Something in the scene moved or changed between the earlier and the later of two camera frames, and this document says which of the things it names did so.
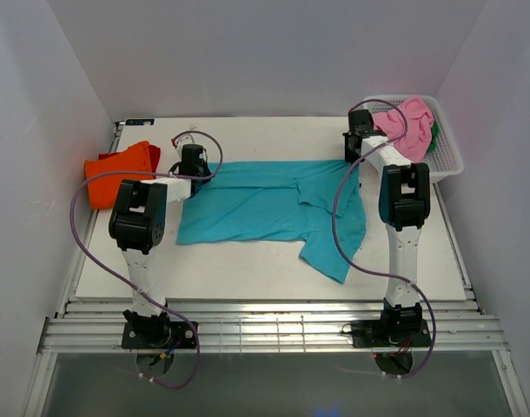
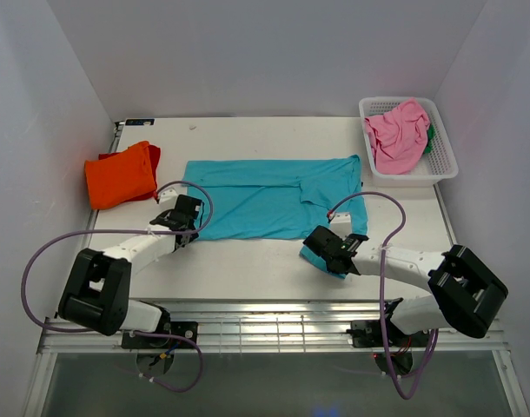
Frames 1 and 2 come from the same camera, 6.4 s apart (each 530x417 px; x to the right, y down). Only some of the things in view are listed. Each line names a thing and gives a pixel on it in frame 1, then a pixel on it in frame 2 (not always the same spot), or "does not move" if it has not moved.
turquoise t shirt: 250,202 does not move
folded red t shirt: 154,154 does not move
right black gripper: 348,156 -> 344,237
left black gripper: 206,171 -> 164,215
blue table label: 147,122 does not move
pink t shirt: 415,143 does not move
